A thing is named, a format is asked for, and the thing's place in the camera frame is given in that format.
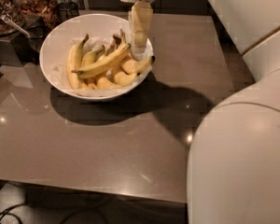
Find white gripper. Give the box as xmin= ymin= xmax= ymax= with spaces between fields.
xmin=120 ymin=0 xmax=155 ymax=59

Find long top yellow banana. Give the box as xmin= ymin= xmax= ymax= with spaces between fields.
xmin=72 ymin=43 xmax=131 ymax=78

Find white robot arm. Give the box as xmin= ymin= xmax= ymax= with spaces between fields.
xmin=187 ymin=0 xmax=280 ymax=224

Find lower right yellow banana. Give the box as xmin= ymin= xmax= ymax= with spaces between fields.
xmin=113 ymin=71 xmax=137 ymax=86

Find white bowl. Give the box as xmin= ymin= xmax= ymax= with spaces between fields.
xmin=38 ymin=13 xmax=155 ymax=102

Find small greenish yellow banana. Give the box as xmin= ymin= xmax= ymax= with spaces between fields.
xmin=81 ymin=45 xmax=105 ymax=67

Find left yellow banana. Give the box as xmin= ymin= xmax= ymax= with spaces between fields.
xmin=66 ymin=35 xmax=89 ymax=90

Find bottom middle yellow banana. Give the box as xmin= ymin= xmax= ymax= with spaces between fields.
xmin=95 ymin=75 xmax=117 ymax=89

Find white paper bowl liner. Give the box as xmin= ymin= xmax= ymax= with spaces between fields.
xmin=49 ymin=26 xmax=155 ymax=98

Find metal spoon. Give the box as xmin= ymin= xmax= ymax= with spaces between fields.
xmin=1 ymin=15 xmax=31 ymax=38

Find black wire basket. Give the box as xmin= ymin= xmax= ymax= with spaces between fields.
xmin=57 ymin=2 xmax=79 ymax=22

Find black cable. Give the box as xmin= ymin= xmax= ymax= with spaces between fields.
xmin=0 ymin=203 xmax=27 ymax=224

